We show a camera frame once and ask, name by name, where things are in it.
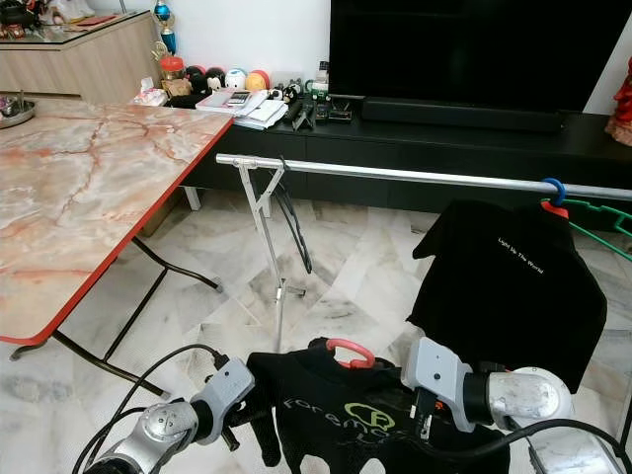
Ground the black shirt green logo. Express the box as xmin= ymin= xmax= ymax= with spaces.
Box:
xmin=245 ymin=344 xmax=514 ymax=474

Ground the red plastic hanger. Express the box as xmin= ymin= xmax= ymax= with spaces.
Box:
xmin=324 ymin=338 xmax=378 ymax=370
xmin=541 ymin=200 xmax=571 ymax=220

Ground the thin black hanger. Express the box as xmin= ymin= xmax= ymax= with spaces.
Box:
xmin=275 ymin=158 xmax=314 ymax=276

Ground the blue plastic hanger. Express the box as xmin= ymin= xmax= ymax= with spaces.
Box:
xmin=540 ymin=178 xmax=568 ymax=205

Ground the green plastic hanger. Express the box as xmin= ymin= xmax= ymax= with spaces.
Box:
xmin=565 ymin=197 xmax=632 ymax=238

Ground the black shirt white lettering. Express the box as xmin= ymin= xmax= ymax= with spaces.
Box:
xmin=407 ymin=197 xmax=609 ymax=394

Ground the silver metal clothes rack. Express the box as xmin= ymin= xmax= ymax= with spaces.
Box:
xmin=215 ymin=153 xmax=632 ymax=355

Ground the black television console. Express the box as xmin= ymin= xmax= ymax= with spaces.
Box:
xmin=183 ymin=94 xmax=632 ymax=213

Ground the marble pattern folding table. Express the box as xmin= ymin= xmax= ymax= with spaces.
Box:
xmin=0 ymin=99 xmax=236 ymax=398

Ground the black soundbar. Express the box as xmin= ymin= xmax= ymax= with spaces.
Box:
xmin=361 ymin=97 xmax=566 ymax=133

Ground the white paper stack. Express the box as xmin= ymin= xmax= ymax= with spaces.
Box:
xmin=196 ymin=89 xmax=289 ymax=130

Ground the black remote control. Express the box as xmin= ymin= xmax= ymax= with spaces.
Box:
xmin=291 ymin=97 xmax=319 ymax=132

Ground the small black device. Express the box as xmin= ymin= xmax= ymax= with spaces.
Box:
xmin=324 ymin=96 xmax=356 ymax=123

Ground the pink booklet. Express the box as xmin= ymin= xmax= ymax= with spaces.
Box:
xmin=196 ymin=91 xmax=253 ymax=111

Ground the small panda figure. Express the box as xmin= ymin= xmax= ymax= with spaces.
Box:
xmin=272 ymin=83 xmax=302 ymax=104

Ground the round metal tray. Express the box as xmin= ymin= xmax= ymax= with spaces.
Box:
xmin=0 ymin=92 xmax=38 ymax=129

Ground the pink tissue pack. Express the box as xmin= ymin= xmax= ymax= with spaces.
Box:
xmin=136 ymin=85 xmax=171 ymax=107

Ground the orange round toy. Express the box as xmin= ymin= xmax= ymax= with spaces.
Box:
xmin=246 ymin=69 xmax=272 ymax=93

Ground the clear plastic bottle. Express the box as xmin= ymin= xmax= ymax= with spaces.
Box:
xmin=312 ymin=61 xmax=331 ymax=96

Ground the red lidded jar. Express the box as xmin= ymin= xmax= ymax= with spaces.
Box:
xmin=158 ymin=54 xmax=191 ymax=98

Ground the black flat television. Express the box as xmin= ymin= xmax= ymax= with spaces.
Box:
xmin=328 ymin=0 xmax=632 ymax=115

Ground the light wooden sideboard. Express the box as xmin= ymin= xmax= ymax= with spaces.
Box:
xmin=0 ymin=10 xmax=164 ymax=100

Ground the gold blue trophy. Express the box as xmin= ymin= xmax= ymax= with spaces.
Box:
xmin=152 ymin=0 xmax=179 ymax=55

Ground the red mat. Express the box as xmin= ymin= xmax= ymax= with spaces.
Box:
xmin=74 ymin=13 xmax=119 ymax=28

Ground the black teapot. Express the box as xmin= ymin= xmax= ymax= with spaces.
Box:
xmin=0 ymin=0 xmax=45 ymax=28

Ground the white figurine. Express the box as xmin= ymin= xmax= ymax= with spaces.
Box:
xmin=49 ymin=0 xmax=98 ymax=23

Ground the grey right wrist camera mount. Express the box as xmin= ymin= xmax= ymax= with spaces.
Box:
xmin=401 ymin=336 xmax=473 ymax=433

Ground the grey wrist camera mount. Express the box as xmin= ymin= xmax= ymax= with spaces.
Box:
xmin=190 ymin=357 xmax=256 ymax=440
xmin=401 ymin=336 xmax=473 ymax=433

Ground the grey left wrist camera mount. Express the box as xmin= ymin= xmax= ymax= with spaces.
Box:
xmin=190 ymin=357 xmax=256 ymax=440

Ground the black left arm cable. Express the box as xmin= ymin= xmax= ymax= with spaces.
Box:
xmin=71 ymin=344 xmax=226 ymax=474

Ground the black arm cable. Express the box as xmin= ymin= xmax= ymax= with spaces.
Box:
xmin=415 ymin=417 xmax=632 ymax=474
xmin=71 ymin=344 xmax=226 ymax=474

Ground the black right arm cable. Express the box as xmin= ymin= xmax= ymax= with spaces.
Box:
xmin=415 ymin=417 xmax=632 ymax=474

